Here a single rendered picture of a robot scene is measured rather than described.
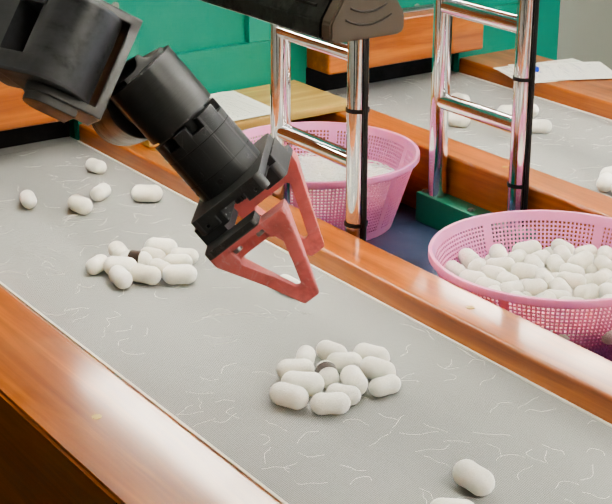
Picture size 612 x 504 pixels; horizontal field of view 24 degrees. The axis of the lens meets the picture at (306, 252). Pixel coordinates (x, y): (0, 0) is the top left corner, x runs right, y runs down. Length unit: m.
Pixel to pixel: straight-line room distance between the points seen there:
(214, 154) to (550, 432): 0.39
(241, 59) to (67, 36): 1.12
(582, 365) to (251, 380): 0.29
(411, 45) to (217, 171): 1.21
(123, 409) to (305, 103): 0.92
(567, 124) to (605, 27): 1.84
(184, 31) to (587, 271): 0.75
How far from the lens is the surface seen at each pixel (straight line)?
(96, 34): 1.05
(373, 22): 1.27
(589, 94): 2.19
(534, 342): 1.35
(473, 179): 1.84
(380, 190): 1.79
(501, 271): 1.56
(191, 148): 1.06
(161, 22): 2.07
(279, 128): 1.69
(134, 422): 1.20
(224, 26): 2.13
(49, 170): 1.92
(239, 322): 1.43
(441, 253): 1.58
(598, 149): 2.01
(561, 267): 1.60
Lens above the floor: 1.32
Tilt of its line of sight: 21 degrees down
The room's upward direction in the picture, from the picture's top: straight up
